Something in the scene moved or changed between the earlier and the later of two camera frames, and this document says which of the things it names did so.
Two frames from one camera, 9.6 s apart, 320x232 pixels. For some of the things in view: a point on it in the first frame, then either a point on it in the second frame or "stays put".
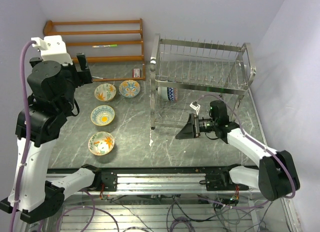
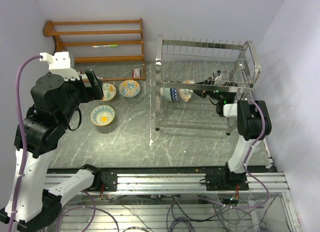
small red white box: [136, 73] stays put
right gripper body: [206, 125] to [215, 94]
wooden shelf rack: [47, 31] stays put
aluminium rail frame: [173, 200] stays put
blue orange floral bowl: [129, 88] stays put
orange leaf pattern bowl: [105, 92] stays put
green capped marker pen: [105, 46] stays put
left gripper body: [81, 77] to [94, 92]
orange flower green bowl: [101, 143] to [185, 94]
